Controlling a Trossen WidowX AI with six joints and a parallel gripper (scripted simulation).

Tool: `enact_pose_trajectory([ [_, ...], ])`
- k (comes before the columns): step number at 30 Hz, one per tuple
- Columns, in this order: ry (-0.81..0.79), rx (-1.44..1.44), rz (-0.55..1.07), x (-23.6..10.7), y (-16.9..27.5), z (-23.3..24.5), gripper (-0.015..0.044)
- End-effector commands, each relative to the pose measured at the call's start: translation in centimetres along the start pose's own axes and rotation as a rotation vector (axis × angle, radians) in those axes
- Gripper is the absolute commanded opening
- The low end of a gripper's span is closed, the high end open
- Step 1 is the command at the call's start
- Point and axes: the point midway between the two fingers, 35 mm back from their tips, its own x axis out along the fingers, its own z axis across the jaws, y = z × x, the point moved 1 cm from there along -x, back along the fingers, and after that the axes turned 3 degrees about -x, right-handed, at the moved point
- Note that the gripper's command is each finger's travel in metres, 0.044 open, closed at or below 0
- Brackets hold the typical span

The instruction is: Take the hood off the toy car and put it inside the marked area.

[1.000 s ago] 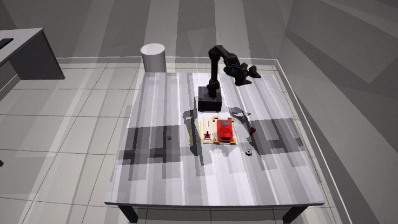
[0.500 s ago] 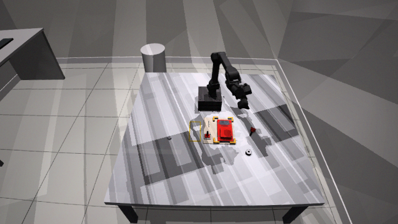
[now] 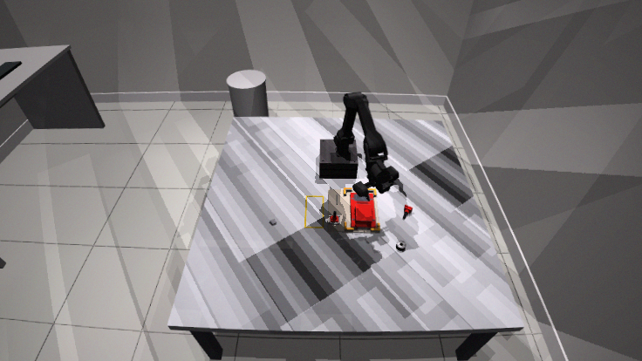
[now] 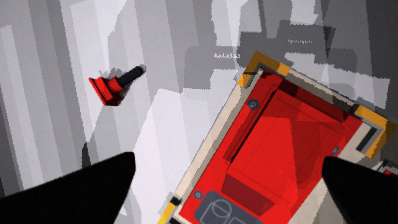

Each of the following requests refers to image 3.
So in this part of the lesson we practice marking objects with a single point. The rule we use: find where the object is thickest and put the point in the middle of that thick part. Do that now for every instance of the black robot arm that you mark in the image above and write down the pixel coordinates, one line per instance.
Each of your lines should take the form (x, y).
(356, 102)

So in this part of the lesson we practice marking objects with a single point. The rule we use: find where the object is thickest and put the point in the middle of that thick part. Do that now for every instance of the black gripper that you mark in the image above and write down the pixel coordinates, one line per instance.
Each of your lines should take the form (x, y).
(361, 189)

